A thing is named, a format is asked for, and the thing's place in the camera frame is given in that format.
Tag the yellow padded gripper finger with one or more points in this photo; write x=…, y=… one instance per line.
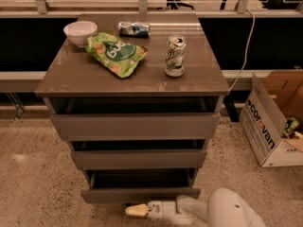
x=140, y=210

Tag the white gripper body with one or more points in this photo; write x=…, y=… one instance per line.
x=160, y=210

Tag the grey bottom drawer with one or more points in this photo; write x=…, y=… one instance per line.
x=139, y=185

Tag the grey drawer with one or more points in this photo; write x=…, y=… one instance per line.
x=135, y=126
x=139, y=185
x=142, y=154

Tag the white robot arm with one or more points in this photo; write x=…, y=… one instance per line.
x=224, y=208

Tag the grey middle drawer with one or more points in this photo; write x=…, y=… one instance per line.
x=142, y=154

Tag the grey top drawer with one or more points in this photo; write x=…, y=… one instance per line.
x=135, y=126

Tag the grey drawer cabinet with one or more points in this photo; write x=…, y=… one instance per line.
x=77, y=84

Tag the green white soda can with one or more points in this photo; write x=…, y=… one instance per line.
x=174, y=61

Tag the green item in box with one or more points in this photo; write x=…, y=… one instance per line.
x=291, y=125

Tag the green snack bag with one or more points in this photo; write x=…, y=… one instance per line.
x=118, y=56

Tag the corovan cardboard box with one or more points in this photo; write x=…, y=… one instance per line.
x=271, y=102

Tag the crushed blue silver can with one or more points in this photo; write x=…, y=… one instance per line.
x=134, y=29

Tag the white bowl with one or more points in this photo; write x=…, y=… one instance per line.
x=78, y=32

